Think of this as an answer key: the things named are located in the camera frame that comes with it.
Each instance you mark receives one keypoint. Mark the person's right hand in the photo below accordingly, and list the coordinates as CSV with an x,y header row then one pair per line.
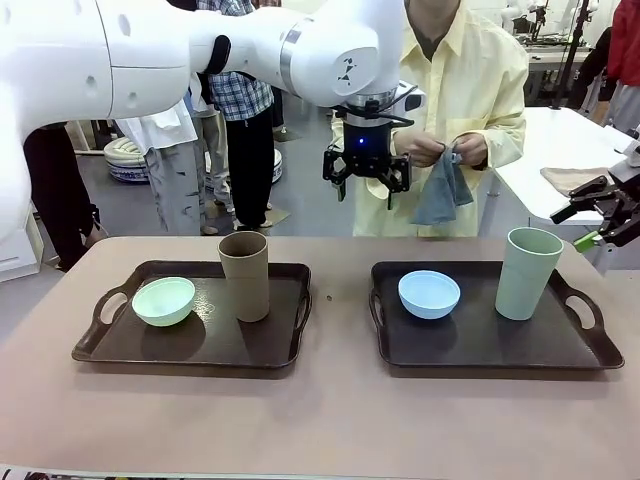
x,y
422,150

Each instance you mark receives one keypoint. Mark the tall light green cup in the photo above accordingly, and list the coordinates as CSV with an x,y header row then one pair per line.
x,y
525,280

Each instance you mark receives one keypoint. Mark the white side table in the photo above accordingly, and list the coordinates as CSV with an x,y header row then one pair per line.
x,y
550,135

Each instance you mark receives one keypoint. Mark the dark brown serving tray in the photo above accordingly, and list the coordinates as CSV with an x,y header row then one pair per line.
x,y
240,345
475,345

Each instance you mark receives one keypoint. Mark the tall brown cup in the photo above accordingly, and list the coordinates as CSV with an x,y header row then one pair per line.
x,y
247,285

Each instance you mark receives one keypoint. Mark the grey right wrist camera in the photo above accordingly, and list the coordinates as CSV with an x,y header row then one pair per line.
x,y
625,172

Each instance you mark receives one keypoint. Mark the bystander in black trousers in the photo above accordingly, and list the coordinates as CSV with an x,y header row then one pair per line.
x,y
55,190

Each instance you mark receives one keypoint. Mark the person's left forearm yellow sleeve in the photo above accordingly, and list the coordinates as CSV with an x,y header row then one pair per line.
x,y
507,145

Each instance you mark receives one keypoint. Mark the blue-grey cloth mat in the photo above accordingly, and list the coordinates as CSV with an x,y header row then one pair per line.
x,y
440,195

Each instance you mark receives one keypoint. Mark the light green bowl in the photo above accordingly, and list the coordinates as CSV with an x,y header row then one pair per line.
x,y
162,305

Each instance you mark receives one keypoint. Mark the person in pale yellow shirt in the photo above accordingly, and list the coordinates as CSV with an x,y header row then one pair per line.
x,y
465,75

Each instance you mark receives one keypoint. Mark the folded beige cloth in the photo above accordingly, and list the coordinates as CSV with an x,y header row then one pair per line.
x,y
570,177

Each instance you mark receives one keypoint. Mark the bystander in light trousers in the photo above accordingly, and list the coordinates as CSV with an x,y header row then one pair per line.
x,y
170,165

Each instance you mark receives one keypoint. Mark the bystander in red jacket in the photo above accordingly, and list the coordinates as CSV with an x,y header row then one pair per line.
x,y
627,45

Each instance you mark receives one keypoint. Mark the light blue bowl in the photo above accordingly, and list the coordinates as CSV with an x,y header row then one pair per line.
x,y
429,297

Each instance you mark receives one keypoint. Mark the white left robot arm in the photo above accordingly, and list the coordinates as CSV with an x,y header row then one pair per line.
x,y
100,60

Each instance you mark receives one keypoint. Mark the person's left hand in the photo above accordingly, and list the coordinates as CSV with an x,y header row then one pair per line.
x,y
474,150

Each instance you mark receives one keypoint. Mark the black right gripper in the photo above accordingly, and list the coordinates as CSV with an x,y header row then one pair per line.
x,y
627,205

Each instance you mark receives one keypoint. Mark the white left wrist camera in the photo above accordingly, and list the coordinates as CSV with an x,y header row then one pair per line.
x,y
414,101

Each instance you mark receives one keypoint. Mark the white cabinet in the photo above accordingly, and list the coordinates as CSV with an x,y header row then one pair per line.
x,y
15,250

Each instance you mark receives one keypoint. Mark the bystander in plaid shirt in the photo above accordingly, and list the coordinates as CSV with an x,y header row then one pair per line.
x,y
240,95

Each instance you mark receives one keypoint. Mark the background workbench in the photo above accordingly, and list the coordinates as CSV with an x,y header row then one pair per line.
x,y
545,75

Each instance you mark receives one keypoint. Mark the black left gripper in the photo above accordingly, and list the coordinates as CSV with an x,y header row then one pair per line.
x,y
367,145

